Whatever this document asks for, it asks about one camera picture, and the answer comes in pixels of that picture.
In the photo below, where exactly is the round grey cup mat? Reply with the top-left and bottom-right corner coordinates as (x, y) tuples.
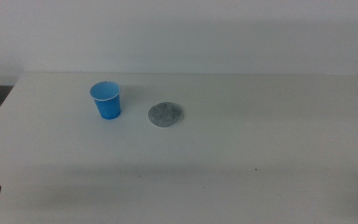
(147, 101), (185, 129)

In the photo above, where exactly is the blue plastic cup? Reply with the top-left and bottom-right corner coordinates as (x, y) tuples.
(89, 81), (122, 121)

